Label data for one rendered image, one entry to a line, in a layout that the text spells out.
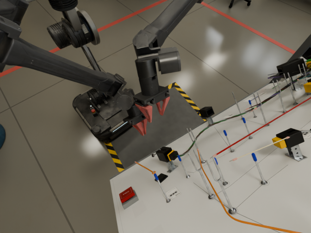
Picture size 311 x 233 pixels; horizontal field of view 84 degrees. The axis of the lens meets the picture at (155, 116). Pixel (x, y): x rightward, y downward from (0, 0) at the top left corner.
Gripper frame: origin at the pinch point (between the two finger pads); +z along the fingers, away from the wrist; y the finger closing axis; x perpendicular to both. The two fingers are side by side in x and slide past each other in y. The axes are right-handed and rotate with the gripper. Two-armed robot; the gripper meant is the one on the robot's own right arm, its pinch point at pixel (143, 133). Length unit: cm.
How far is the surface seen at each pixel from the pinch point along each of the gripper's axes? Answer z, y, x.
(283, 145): 3.1, 12.9, -47.1
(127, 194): 10.8, -19.9, -11.7
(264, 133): 10.4, 27.9, -35.8
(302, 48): -4, 95, -30
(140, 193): 14.3, -15.6, -11.6
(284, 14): -17, 382, 70
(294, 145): 4, 15, -49
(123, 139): 41, 26, 110
